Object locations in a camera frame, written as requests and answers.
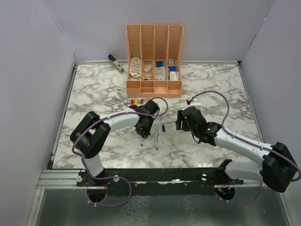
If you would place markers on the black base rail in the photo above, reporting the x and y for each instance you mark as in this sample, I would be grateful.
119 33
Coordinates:
158 181

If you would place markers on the black grey stapler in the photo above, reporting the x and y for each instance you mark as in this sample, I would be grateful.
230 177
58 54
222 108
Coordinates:
115 63

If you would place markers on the white oval card pack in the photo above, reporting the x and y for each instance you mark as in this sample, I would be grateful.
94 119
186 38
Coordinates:
135 67

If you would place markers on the white red box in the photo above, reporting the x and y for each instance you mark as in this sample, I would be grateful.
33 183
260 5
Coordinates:
174 76

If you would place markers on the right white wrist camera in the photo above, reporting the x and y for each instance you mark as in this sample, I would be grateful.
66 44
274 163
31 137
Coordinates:
193 102

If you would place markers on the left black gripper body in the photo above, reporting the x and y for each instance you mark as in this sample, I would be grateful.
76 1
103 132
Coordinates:
144 130

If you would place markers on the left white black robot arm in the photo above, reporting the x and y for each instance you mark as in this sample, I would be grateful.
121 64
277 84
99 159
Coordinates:
91 133

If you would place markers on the blue box in organizer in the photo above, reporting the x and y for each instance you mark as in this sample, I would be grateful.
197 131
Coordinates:
160 63

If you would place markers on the green white pen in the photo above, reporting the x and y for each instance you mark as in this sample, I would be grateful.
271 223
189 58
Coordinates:
158 139

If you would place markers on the orange plastic desk organizer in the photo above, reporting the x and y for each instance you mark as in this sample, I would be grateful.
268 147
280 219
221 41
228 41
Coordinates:
151 43

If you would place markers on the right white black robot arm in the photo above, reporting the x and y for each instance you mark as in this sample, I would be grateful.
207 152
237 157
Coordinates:
271 164

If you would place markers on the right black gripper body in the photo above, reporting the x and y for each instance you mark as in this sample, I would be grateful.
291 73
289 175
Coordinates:
186 127

